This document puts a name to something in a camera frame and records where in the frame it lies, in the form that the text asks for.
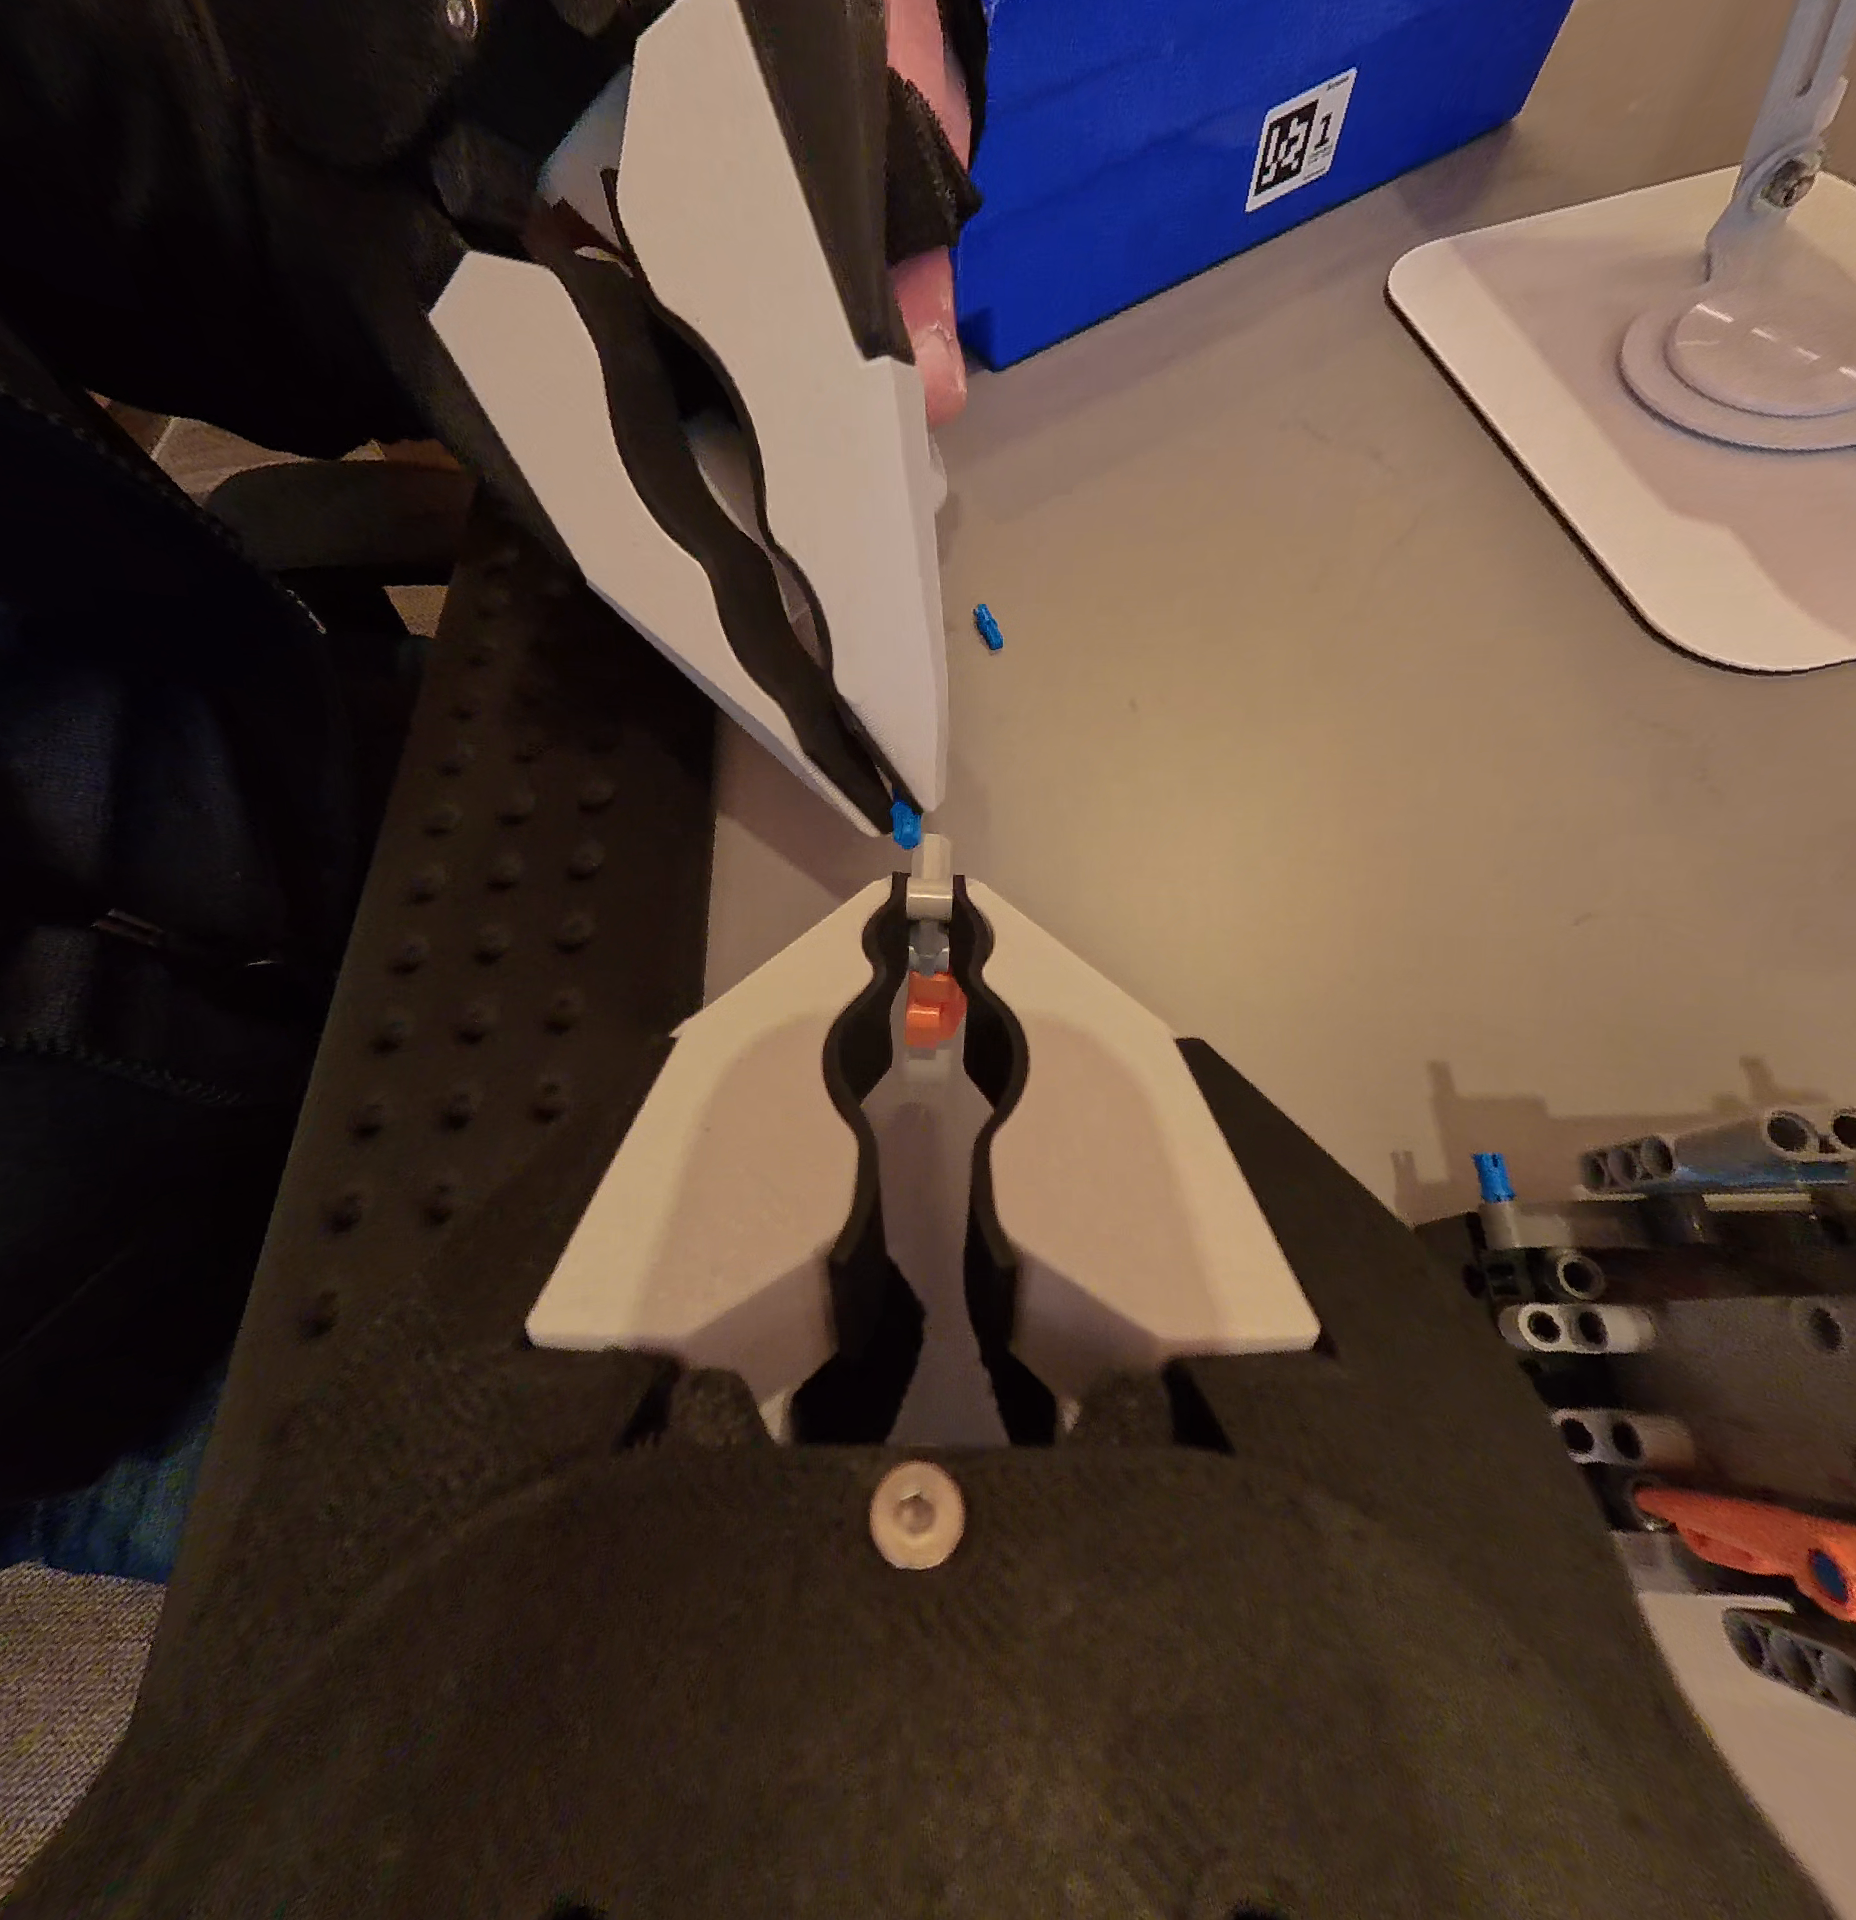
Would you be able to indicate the orange pointed plastic piece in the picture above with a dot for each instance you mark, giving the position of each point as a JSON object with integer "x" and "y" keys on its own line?
{"x": 932, "y": 1008}

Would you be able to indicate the black dimpled panel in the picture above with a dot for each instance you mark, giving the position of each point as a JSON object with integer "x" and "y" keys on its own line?
{"x": 493, "y": 975}

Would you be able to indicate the grey plastic pin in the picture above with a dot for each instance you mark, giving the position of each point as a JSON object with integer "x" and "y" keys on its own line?
{"x": 930, "y": 945}

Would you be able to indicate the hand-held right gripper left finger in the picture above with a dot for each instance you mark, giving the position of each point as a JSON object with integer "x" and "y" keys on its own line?
{"x": 688, "y": 1200}

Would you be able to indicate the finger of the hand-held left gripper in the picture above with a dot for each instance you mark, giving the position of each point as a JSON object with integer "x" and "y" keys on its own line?
{"x": 810, "y": 375}
{"x": 568, "y": 449}

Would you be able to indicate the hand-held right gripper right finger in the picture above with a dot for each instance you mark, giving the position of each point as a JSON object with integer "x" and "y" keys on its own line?
{"x": 1138, "y": 1200}

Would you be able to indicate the blue plastic bin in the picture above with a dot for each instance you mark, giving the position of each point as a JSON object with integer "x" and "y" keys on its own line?
{"x": 1109, "y": 181}

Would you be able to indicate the white book stand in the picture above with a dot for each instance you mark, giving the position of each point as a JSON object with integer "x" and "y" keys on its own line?
{"x": 1542, "y": 375}

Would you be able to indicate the person's left hand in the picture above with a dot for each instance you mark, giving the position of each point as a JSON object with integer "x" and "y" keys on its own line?
{"x": 928, "y": 324}

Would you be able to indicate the toy building-block model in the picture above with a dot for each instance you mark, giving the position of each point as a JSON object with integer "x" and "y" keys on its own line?
{"x": 1738, "y": 1350}

